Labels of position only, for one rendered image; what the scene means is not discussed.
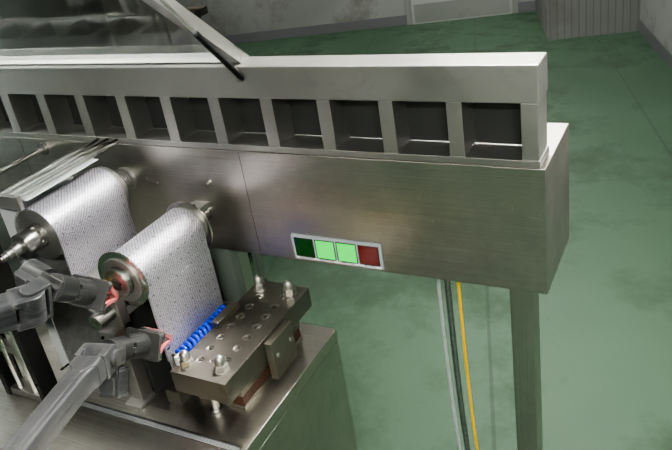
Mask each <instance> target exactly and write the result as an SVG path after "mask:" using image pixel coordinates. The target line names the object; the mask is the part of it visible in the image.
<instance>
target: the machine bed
mask: <svg viewBox="0 0 672 450"><path fill-rule="evenodd" d="M299 324H300V327H299V330H300V335H302V338H303V339H302V340H301V341H300V343H299V344H298V345H297V347H296V348H297V352H298V356H297V357H296V358H295V360H294V361H293V362H292V364H291V365H290V366H289V367H288V369H287V370H286V371H285V373H284V374H283V375H282V377H281V378H280V379H279V380H277V379H273V378H271V379H270V381H269V382H268V383H267V385H266V386H265V387H264V388H263V390H262V391H261V392H260V393H259V395H258V396H257V397H256V398H255V400H254V401H253V402H252V404H251V405H250V406H249V407H248V409H247V410H242V409H238V408H234V407H230V406H227V405H223V406H224V410H223V411H222V412H221V413H220V414H217V415H213V414H211V413H210V407H211V404H210V401H208V400H204V399H200V397H198V396H195V395H191V396H190V398H189V399H188V400H187V401H186V402H185V403H184V404H183V405H179V404H175V403H172V402H169V400H168V397H167V394H166V391H165V389H166V388H167V387H168V386H169V385H170V384H171V383H172V382H173V379H171V380H170V381H169V382H168V383H167V384H166V385H165V386H164V387H163V388H162V389H161V391H160V392H159V393H156V396H155V397H154V398H153V399H152V400H151V401H150V402H149V403H148V404H147V405H146V406H145V407H144V408H143V409H142V411H139V410H135V409H132V408H128V407H126V405H125V403H126V402H127V401H128V400H129V399H130V398H131V397H132V393H131V390H130V387H129V395H127V396H124V397H119V398H116V399H113V398H100V396H99V387H98V388H96V389H95V390H94V391H93V392H92V393H91V394H90V395H89V396H88V397H87V398H86V399H85V400H87V401H91V402H94V403H97V404H101V405H104V406H108V407H111V408H114V409H118V410H121V411H125V412H128V413H131V414H135V415H138V416H142V417H145V418H148V419H152V420H155V421H159V422H162V423H165V424H169V425H172V426H176V427H179V428H182V429H186V430H189V431H193V432H196V433H199V434H203V435H206V436H210V437H213V438H216V439H220V440H223V441H227V442H230V443H233V444H237V445H240V446H243V447H242V449H241V450H259V449H260V447H261V446H262V444H263V443H264V442H265V440H266V439H267V437H268V436H269V435H270V433H271V432H272V431H273V429H274V428H275V426H276V425H277V424H278V422H279V421H280V420H281V418H282V417H283V415H284V414H285V413H286V411H287V410H288V408H289V407H290V406H291V404H292V403H293V402H294V400H295V399H296V397H297V396H298V395H299V393H300V392H301V390H302V389H303V388H304V386H305V385H306V384H307V382H308V381H309V379H310V378H311V377H312V375H313V374H314V373H315V371H316V370H317V368H318V367H319V366H320V364H321V363H322V361H323V360H324V359H325V357H326V356H327V355H328V353H329V352H330V350H331V349H332V348H333V346H334V345H335V344H336V342H337V341H338V338H337V333H336V329H333V328H327V327H322V326H317V325H311V324H306V323H301V322H299ZM35 329H36V331H37V334H38V336H39V339H40V341H41V343H42V346H43V348H44V351H45V353H46V355H47V358H48V360H49V363H50V365H51V368H52V370H53V372H54V375H55V377H56V380H57V382H59V381H60V379H61V378H62V377H63V375H64V374H65V372H66V371H67V369H68V367H69V365H68V366H67V367H66V368H64V369H63V370H62V371H61V370H60V369H61V368H62V367H63V366H62V364H61V361H60V359H59V356H58V354H57V351H56V349H55V346H54V344H53V341H52V339H51V336H50V334H49V332H48V329H47V327H46V324H45V323H44V324H42V325H40V326H39V327H37V328H35ZM40 403H41V402H39V401H36V400H32V399H29V398H26V397H23V396H19V395H16V394H12V395H10V394H7V393H6V391H5V388H4V386H3V384H2V382H1V380H0V449H1V448H2V447H3V446H4V445H5V444H6V443H7V442H8V441H9V439H10V438H11V437H12V436H13V435H14V434H15V432H16V431H17V430H18V429H19V428H20V426H21V425H22V424H23V423H24V422H25V421H26V419H27V418H28V417H29V416H30V415H31V414H32V412H33V411H34V410H35V409H36V408H37V406H38V405H39V404H40ZM47 450H224V449H221V448H218V447H214V446H211V445H208V444H204V443H201V442H198V441H194V440H191V439H188V438H184V437H181V436H178V435H174V434H171V433H168V432H164V431H161V430H158V429H154V428H151V427H148V426H144V425H141V424H138V423H135V422H131V421H128V420H125V419H121V418H118V417H115V416H111V415H108V414H105V413H101V412H98V411H95V410H91V409H88V408H85V407H81V406H80V407H79V408H78V410H77V411H76V412H75V414H74V415H73V416H72V418H71V419H70V420H69V421H68V423H67V424H66V425H65V427H64V428H63V429H62V431H61V432H60V433H59V435H58V436H57V437H56V438H55V440H54V441H53V442H52V444H51V445H50V446H49V448H48V449H47Z"/></svg>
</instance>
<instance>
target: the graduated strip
mask: <svg viewBox="0 0 672 450"><path fill-rule="evenodd" d="M81 407H85V408H88V409H91V410H95V411H98V412H101V413H105V414H108V415H111V416H115V417H118V418H121V419H125V420H128V421H131V422H135V423H138V424H141V425H144V426H148V427H151V428H154V429H158V430H161V431H164V432H168V433H171V434H174V435H178V436H181V437H184V438H188V439H191V440H194V441H198V442H201V443H204V444H208V445H211V446H214V447H218V448H221V449H224V450H241V449H242V447H243V446H240V445H237V444H233V443H230V442H227V441H223V440H220V439H216V438H213V437H210V436H206V435H203V434H199V433H196V432H193V431H189V430H186V429H182V428H179V427H176V426H172V425H169V424H165V423H162V422H159V421H155V420H152V419H148V418H145V417H142V416H138V415H135V414H131V413H128V412H125V411H121V410H118V409H114V408H111V407H108V406H104V405H101V404H97V403H94V402H91V401H87V400H85V401H84V402H83V403H82V404H81Z"/></svg>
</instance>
